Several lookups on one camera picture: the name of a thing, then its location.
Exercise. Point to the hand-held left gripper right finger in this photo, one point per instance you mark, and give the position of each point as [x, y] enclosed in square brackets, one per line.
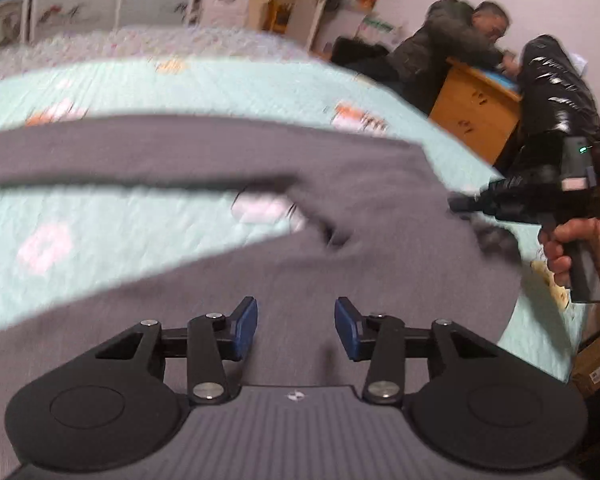
[345, 330]

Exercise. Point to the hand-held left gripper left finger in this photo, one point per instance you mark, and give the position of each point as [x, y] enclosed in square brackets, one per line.
[247, 327]

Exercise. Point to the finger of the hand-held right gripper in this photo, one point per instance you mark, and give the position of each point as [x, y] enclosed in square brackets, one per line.
[490, 200]

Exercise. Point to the black shiny puffer jacket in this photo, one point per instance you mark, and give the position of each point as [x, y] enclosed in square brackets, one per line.
[555, 90]

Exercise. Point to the yellow wooden desk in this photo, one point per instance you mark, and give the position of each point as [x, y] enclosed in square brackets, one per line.
[475, 110]

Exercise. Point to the bee print quilted bedspread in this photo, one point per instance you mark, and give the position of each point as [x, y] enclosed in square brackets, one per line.
[130, 220]

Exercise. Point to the black chair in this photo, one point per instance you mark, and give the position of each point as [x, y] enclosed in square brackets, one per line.
[360, 57]

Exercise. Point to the cardboard box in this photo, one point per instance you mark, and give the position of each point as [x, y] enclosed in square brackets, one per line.
[597, 365]

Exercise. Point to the green white carton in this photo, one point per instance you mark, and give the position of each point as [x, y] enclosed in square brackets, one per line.
[380, 30]

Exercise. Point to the wooden chair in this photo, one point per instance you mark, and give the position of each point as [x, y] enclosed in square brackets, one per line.
[280, 17]

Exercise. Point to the glass door wardrobe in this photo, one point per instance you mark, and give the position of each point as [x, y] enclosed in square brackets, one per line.
[80, 5]

